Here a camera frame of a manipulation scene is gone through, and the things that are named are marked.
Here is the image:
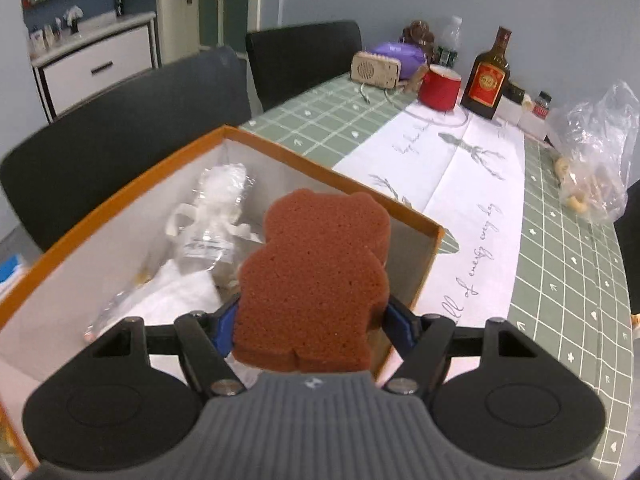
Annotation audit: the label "wooden speaker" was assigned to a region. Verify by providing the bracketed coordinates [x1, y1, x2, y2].
[351, 51, 402, 83]

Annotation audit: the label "clear plastic water bottle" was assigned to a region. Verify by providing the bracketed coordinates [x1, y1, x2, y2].
[437, 16, 463, 68]

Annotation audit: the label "black chair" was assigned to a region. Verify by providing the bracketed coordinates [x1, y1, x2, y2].
[245, 20, 363, 111]
[0, 46, 252, 253]

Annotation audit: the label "clear plastic bag of food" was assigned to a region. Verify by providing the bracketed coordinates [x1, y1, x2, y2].
[547, 80, 640, 225]

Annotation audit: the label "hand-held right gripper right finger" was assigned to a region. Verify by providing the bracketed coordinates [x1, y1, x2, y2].
[382, 295, 543, 396]

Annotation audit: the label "brown liquor bottle red label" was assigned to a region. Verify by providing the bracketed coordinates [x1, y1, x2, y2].
[460, 26, 513, 121]

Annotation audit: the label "brown fuzzy toy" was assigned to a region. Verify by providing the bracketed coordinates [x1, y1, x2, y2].
[212, 255, 243, 293]

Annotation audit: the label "brown bear-shaped sponge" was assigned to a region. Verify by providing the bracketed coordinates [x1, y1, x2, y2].
[234, 188, 392, 373]

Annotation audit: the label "white fluffy item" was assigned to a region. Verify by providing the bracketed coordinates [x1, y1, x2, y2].
[165, 162, 266, 281]

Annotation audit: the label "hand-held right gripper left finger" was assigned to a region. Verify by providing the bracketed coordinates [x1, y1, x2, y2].
[92, 297, 246, 396]

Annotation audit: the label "red mug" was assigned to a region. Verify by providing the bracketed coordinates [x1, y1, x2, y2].
[417, 64, 462, 112]

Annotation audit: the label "green checked tablecloth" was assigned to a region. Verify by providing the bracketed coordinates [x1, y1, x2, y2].
[240, 72, 636, 480]

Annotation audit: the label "brown teddy bear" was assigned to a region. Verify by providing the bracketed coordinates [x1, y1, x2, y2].
[401, 20, 437, 61]

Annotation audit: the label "orange cardboard box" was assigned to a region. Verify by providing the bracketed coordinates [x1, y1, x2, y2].
[0, 126, 446, 471]

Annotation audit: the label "purple pouch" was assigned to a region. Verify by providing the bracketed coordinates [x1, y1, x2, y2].
[372, 41, 426, 78]

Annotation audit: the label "blue white milk carton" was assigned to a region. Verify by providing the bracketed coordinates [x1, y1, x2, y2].
[0, 254, 31, 306]

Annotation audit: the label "white paper sheets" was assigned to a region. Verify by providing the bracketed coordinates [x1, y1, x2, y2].
[332, 95, 526, 331]

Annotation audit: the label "white cabinet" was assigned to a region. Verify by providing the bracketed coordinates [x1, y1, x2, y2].
[30, 10, 161, 123]

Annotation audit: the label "glass pane door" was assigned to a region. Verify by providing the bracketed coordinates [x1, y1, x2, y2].
[172, 0, 263, 56]

